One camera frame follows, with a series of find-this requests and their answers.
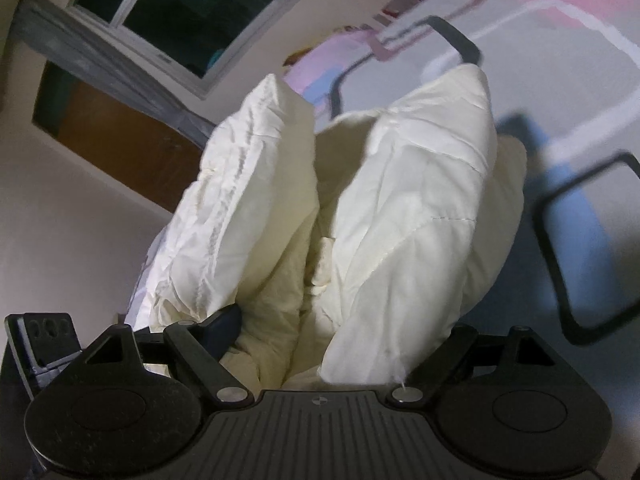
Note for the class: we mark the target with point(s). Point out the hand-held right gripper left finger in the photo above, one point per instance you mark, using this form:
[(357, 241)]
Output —
[(227, 322)]

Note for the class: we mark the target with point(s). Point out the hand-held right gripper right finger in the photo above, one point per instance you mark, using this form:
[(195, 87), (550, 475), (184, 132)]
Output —
[(450, 355)]

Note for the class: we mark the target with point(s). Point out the white quilted duvet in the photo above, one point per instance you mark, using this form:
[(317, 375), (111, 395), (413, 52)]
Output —
[(410, 210)]

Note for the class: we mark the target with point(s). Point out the brown wooden door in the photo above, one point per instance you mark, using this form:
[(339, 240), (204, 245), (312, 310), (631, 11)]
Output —
[(120, 130)]

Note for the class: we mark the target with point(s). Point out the yellow printed pillow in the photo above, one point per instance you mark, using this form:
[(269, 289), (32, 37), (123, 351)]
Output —
[(292, 57)]

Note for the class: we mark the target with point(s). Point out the pink blanket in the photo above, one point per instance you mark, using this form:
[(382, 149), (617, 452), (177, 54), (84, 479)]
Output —
[(320, 62)]

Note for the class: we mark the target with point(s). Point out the grey curtain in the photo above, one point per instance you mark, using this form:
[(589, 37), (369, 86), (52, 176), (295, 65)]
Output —
[(100, 60)]

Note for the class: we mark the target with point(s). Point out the grey patterned bed sheet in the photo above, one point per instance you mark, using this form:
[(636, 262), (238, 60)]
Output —
[(550, 85)]

